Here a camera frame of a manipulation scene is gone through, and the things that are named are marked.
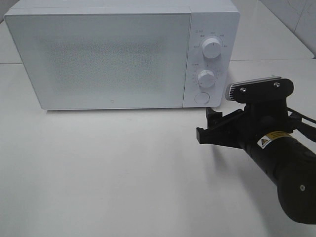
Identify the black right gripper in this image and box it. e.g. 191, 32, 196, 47
196, 98, 300, 151

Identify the white round door button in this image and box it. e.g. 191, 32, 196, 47
195, 92, 210, 105

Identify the white timer knob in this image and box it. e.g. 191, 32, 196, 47
197, 70, 216, 88

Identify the white microwave door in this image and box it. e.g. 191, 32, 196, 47
5, 14, 190, 110

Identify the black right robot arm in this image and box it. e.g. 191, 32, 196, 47
197, 99, 316, 224

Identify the white upper power knob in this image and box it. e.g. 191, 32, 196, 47
201, 36, 222, 59

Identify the white microwave oven body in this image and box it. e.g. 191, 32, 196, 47
4, 0, 240, 110

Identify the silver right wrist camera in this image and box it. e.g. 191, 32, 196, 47
225, 77, 294, 104

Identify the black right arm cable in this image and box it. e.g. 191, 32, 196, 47
286, 106, 316, 143

